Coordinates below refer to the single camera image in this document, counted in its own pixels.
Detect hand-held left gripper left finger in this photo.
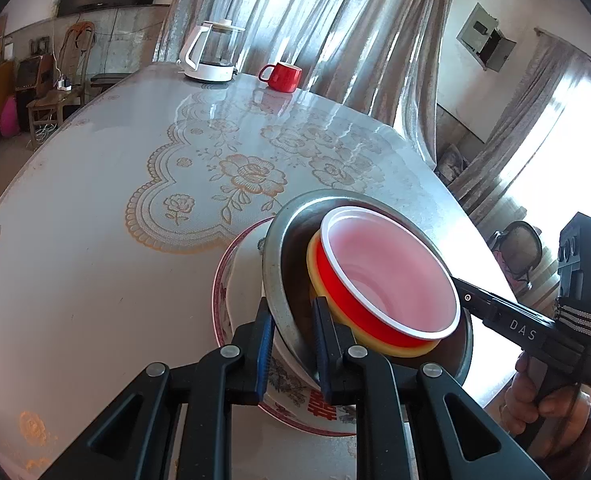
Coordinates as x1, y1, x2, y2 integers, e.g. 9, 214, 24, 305
40, 298, 277, 480

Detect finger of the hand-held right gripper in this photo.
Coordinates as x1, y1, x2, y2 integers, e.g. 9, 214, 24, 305
453, 276, 502, 334

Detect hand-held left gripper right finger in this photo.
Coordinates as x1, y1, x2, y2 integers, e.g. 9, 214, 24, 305
310, 297, 551, 480

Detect yellow plastic bowl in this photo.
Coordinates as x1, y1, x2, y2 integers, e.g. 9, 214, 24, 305
307, 232, 439, 358

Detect white plate with red characters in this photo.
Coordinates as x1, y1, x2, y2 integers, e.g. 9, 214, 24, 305
224, 225, 359, 426

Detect white floral ceramic bowl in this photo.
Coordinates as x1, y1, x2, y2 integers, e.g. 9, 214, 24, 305
212, 217, 361, 437

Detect stainless steel bowl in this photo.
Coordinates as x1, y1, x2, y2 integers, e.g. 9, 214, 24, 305
262, 187, 473, 386

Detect red plastic bowl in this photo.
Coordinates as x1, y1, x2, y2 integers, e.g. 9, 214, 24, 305
317, 206, 461, 348

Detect person's right hand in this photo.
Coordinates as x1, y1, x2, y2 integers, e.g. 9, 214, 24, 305
500, 351, 591, 458

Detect pink cloth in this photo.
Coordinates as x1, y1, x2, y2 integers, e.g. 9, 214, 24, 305
495, 255, 532, 287

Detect dark oval-back chair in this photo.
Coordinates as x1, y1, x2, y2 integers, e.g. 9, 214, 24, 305
490, 220, 543, 291

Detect narrow grey sheer curtain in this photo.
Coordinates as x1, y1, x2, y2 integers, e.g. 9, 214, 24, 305
450, 30, 591, 226

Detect red mug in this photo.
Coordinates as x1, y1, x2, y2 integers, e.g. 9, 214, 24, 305
258, 61, 303, 93

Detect white glass electric kettle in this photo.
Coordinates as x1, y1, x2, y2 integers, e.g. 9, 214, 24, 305
177, 20, 246, 83

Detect wide grey sheer curtain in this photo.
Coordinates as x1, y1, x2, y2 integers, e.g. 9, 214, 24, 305
153, 0, 466, 171

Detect wooden chair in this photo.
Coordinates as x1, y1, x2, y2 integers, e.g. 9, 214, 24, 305
26, 22, 96, 136

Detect pink ball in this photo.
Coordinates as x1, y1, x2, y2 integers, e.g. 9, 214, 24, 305
0, 95, 20, 138

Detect black speaker box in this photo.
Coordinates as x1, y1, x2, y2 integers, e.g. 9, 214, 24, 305
16, 57, 44, 126

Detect wall electrical panel box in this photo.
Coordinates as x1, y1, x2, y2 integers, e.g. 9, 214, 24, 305
456, 2, 517, 72

